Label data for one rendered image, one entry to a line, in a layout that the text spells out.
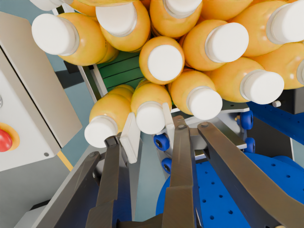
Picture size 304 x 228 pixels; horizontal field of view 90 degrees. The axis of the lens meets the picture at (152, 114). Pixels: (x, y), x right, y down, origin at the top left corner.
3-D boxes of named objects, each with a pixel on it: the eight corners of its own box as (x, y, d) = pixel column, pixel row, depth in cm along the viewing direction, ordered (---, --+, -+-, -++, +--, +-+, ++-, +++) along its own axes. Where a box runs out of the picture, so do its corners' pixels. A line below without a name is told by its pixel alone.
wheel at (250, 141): (244, 159, 37) (254, 160, 36) (242, 144, 36) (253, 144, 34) (247, 148, 40) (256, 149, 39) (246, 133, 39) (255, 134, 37)
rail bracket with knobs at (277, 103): (251, 103, 40) (283, 118, 30) (249, 76, 37) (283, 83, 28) (291, 92, 39) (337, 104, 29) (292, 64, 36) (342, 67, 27)
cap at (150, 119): (156, 97, 20) (157, 101, 19) (169, 121, 21) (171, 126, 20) (131, 111, 21) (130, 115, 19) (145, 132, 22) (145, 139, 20)
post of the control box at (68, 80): (123, 66, 123) (31, 100, 29) (121, 61, 121) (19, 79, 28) (128, 65, 122) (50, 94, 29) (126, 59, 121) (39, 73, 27)
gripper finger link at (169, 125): (165, 126, 13) (173, 124, 13) (161, 103, 20) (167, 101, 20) (173, 153, 14) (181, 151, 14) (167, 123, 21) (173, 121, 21)
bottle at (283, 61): (254, 74, 37) (344, 90, 20) (224, 81, 38) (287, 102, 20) (253, 43, 35) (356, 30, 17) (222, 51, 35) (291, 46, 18)
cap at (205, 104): (191, 118, 21) (195, 124, 20) (184, 92, 20) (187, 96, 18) (219, 110, 21) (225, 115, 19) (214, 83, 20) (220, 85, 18)
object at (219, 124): (181, 135, 40) (192, 167, 28) (178, 127, 39) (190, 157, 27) (219, 125, 39) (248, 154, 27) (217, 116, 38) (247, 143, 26)
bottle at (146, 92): (157, 69, 37) (161, 81, 19) (169, 94, 39) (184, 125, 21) (131, 83, 38) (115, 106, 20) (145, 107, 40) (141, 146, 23)
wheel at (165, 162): (174, 179, 38) (179, 174, 39) (169, 165, 36) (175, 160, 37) (162, 171, 41) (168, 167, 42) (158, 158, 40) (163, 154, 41)
